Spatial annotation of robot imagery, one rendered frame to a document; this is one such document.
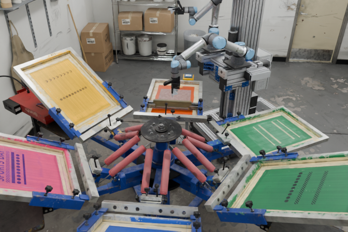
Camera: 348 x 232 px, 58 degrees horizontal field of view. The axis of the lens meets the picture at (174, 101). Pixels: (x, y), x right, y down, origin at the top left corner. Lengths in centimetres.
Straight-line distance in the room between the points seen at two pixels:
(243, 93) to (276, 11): 302
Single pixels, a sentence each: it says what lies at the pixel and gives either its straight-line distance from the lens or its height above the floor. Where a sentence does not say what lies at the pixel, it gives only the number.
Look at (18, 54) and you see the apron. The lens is 433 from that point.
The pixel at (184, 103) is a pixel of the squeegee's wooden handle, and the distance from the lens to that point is 311.
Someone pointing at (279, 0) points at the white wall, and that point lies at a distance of 667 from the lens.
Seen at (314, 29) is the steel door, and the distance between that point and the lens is 707.
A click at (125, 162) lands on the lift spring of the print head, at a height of 117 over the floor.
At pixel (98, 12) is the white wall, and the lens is 693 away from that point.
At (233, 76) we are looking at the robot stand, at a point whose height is 113.
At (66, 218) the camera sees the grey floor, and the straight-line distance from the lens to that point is 355.
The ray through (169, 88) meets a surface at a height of 96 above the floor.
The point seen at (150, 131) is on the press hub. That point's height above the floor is 131.
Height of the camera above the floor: 263
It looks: 30 degrees down
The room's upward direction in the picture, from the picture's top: straight up
